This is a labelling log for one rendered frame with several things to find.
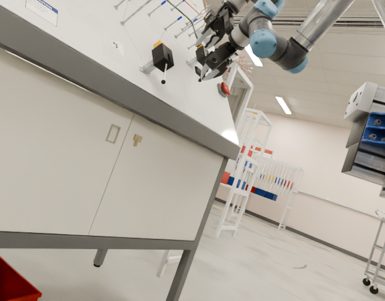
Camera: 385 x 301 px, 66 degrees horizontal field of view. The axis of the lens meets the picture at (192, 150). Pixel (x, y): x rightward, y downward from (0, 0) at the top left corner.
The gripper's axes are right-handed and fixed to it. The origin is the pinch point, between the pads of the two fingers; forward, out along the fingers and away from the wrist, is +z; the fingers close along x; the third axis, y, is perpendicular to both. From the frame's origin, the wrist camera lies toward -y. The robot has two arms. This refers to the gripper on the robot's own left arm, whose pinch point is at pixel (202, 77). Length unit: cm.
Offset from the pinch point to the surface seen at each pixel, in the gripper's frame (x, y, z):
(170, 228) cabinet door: -35, -35, 35
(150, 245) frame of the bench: -33, -46, 36
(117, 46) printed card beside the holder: 19.9, -33.3, -8.1
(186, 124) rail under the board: -9.3, -21.0, 3.9
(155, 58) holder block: 10.5, -28.2, -11.3
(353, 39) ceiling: -71, 408, 37
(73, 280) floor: -26, -58, 93
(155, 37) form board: 21.7, -7.7, -1.9
